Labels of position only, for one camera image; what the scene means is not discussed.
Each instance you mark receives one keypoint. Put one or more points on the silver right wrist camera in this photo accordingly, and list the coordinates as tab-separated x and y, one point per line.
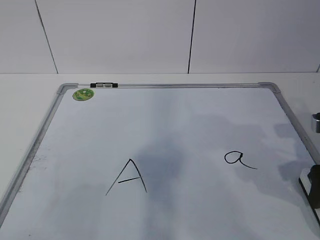
315	122

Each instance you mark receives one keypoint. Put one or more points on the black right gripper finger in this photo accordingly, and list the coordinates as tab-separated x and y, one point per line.
314	194

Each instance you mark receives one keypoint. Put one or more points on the white eraser with black felt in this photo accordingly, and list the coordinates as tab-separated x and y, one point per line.
306	185

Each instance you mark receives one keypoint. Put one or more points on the white board with grey frame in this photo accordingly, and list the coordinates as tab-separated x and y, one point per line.
164	163

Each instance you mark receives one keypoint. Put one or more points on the black and silver frame clip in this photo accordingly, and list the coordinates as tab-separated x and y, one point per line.
104	85

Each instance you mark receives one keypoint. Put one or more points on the round green magnet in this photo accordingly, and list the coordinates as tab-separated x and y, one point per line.
83	94

